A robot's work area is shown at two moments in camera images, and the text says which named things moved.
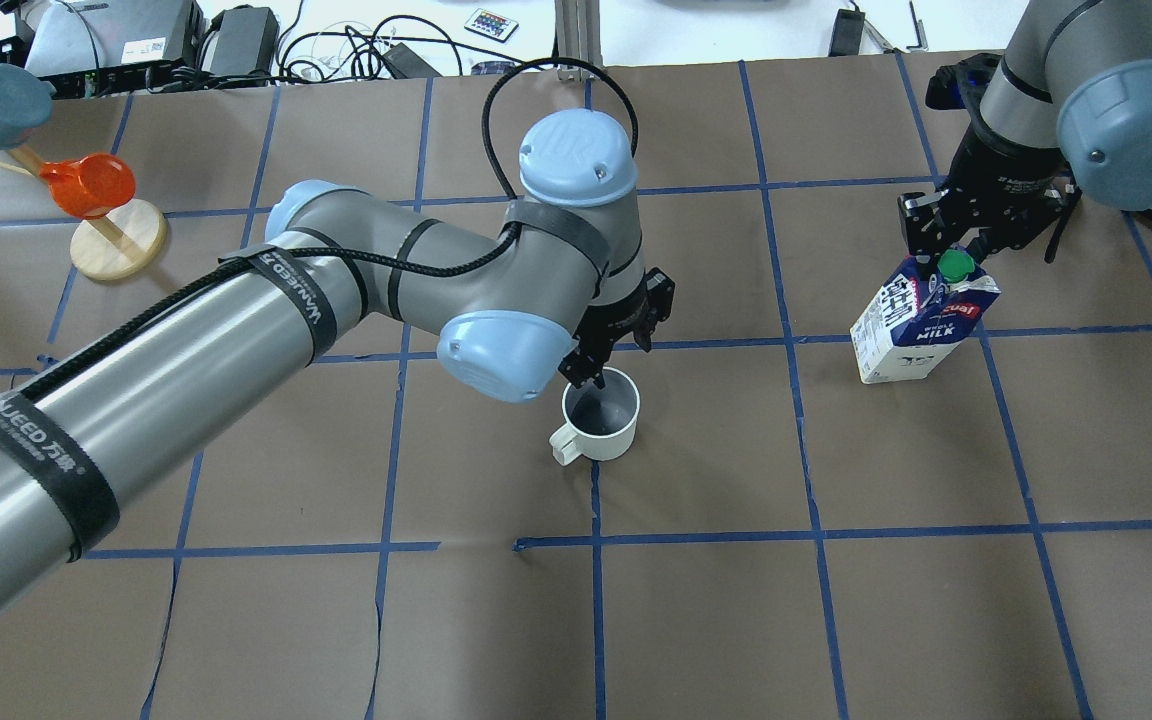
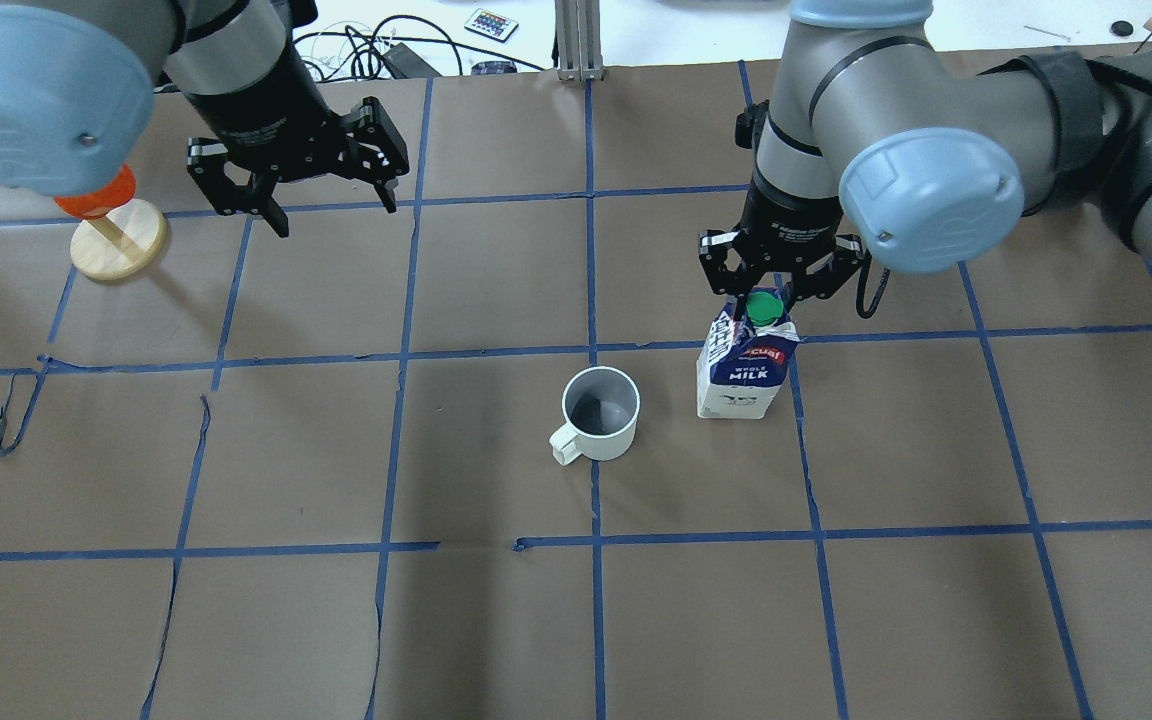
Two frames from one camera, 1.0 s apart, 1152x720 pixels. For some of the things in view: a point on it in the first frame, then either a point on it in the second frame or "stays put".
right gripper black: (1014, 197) -> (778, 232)
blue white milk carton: (919, 316) -> (742, 364)
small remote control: (492, 25) stays put
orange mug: (90, 187) stays put
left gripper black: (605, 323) -> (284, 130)
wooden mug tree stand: (111, 247) stays put
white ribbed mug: (601, 422) stays put
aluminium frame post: (577, 36) stays put
